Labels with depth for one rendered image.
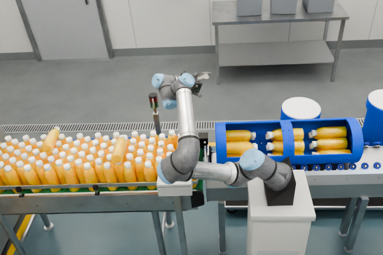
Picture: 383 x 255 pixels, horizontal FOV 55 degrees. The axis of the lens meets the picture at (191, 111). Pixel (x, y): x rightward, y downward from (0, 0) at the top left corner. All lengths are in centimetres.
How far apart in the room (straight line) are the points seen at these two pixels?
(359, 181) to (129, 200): 148
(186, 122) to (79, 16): 433
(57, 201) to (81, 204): 16
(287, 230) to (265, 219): 16
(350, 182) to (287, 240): 68
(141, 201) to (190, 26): 357
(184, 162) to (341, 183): 130
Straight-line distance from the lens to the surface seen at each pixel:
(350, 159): 245
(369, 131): 312
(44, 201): 265
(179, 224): 249
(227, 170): 185
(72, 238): 349
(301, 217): 197
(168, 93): 183
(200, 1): 542
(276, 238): 212
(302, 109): 282
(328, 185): 257
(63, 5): 581
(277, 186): 191
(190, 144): 157
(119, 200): 248
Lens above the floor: 268
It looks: 36 degrees down
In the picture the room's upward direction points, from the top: 5 degrees counter-clockwise
